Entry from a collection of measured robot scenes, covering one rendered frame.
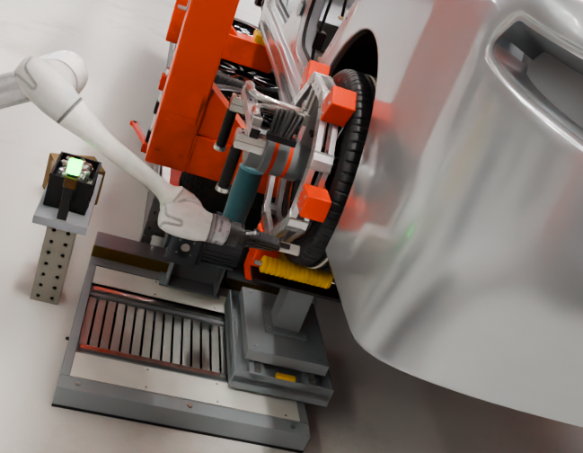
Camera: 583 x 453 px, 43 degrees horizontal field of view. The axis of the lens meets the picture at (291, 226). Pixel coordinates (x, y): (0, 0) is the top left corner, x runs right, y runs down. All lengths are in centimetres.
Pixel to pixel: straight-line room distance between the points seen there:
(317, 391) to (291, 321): 26
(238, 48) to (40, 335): 258
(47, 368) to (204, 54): 121
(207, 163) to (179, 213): 69
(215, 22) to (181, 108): 34
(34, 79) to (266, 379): 121
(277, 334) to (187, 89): 95
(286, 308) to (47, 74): 113
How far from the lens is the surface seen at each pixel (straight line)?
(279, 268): 242
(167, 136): 282
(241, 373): 252
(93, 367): 248
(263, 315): 271
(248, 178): 251
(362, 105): 219
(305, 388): 259
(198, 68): 274
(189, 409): 243
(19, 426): 236
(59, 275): 278
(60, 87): 216
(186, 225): 219
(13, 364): 256
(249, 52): 472
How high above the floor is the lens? 163
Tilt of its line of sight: 24 degrees down
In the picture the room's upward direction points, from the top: 22 degrees clockwise
